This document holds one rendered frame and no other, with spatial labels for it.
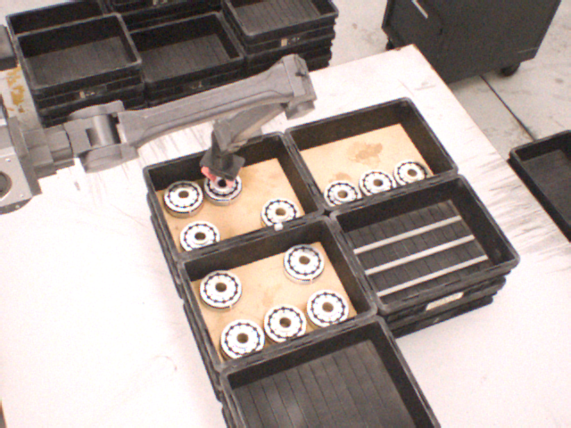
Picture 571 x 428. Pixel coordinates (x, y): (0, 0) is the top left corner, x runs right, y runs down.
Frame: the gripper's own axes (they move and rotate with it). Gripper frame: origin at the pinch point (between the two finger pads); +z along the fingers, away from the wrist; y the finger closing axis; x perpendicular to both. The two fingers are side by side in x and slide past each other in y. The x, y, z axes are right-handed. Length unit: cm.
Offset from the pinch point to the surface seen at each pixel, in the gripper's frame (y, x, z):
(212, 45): 50, -97, 50
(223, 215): -3.6, 7.2, 4.1
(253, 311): -22.5, 30.1, 3.7
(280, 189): -14.2, -7.3, 4.2
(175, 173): 12.3, 3.5, -1.1
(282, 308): -29.0, 27.9, 0.9
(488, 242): -71, -12, 0
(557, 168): -97, -103, 61
